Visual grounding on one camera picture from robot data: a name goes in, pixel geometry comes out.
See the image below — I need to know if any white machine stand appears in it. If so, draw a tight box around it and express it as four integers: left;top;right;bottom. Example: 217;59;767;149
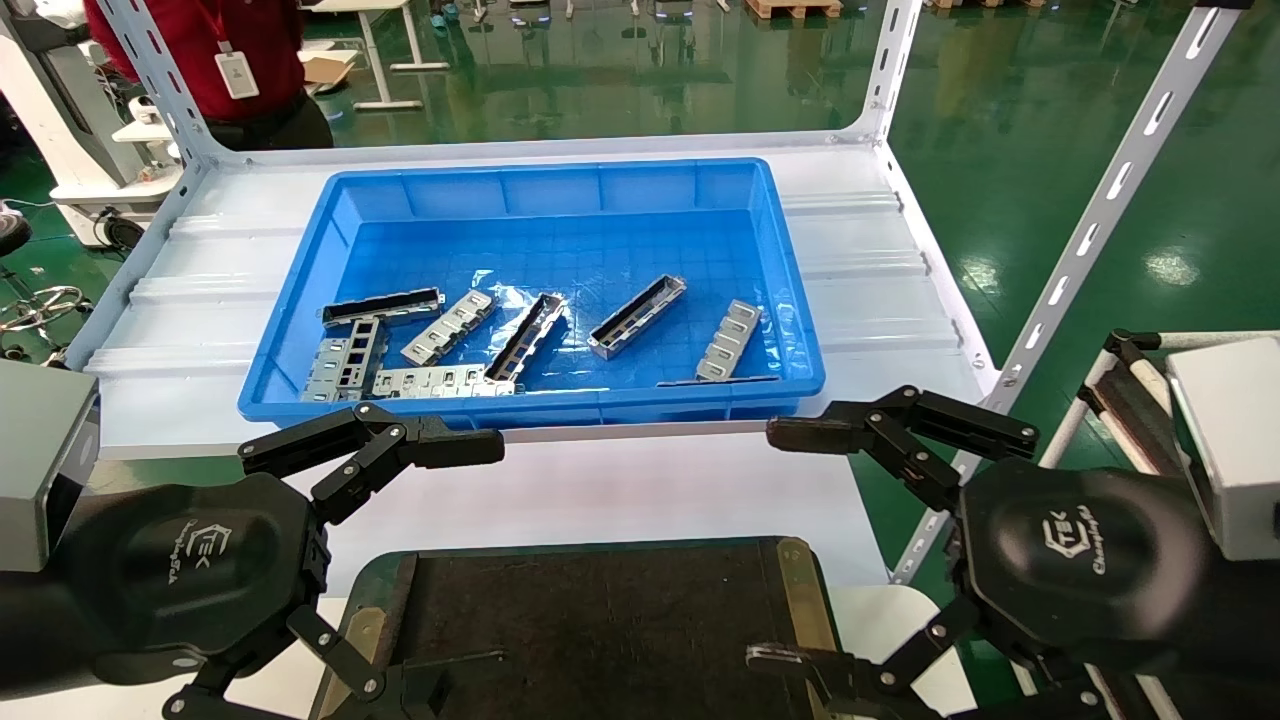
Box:
0;0;187;249

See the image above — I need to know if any white work table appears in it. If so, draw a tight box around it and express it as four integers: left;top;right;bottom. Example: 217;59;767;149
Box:
110;115;183;148

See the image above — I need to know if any open cardboard box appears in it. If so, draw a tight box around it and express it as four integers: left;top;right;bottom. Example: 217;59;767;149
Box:
300;48;359;97

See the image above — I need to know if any silver slotted metal part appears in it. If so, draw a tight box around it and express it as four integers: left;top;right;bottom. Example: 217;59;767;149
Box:
401;290;499;367
371;365;523;399
694;299;764;383

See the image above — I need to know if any wooden pallet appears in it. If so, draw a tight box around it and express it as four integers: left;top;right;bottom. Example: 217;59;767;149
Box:
745;0;844;21

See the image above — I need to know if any black flat container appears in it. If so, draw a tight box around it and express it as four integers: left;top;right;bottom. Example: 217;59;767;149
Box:
310;537;853;720

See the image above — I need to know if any chrome chair base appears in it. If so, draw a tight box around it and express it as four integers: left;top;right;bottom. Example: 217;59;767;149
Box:
0;284;93;364

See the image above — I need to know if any person in red shirt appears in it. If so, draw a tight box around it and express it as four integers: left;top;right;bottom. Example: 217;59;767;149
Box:
84;0;335;152

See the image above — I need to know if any white table with legs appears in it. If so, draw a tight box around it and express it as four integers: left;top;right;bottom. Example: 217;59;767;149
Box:
300;0;453;112

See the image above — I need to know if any white id badge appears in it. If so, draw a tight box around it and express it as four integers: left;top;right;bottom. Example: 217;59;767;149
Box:
214;40;262;102

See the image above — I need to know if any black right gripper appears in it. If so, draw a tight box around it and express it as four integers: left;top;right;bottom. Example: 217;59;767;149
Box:
745;385;1217;720

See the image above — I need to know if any flat perforated metal plate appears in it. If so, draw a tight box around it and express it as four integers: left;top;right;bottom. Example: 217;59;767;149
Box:
300;318;390;404

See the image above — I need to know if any blue plastic bin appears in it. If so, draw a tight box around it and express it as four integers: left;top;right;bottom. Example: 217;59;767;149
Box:
237;157;827;439

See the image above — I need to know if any dark long metal bracket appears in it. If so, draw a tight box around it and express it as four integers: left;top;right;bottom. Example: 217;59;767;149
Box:
321;288;445;330

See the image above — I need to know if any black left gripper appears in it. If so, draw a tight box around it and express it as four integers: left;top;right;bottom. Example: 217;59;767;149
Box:
58;402;511;720

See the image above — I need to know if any silver metal channel part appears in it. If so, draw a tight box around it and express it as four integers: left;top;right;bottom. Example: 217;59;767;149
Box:
587;274;689;360

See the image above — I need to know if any white tubular cart frame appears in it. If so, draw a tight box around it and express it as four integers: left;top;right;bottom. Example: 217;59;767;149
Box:
1040;328;1280;477

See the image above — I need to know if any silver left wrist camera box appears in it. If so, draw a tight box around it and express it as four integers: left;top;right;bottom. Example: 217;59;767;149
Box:
0;358;102;574

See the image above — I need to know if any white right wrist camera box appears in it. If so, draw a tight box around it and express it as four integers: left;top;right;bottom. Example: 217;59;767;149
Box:
1164;336;1280;562

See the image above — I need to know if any long metal channel part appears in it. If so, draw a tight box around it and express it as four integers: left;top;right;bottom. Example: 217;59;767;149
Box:
484;292;569;385

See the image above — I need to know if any white metal shelving rack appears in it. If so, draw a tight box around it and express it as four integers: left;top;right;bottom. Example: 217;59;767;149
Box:
60;0;1253;586

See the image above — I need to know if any clear plastic film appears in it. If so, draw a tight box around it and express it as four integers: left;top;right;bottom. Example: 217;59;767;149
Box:
480;284;606;363

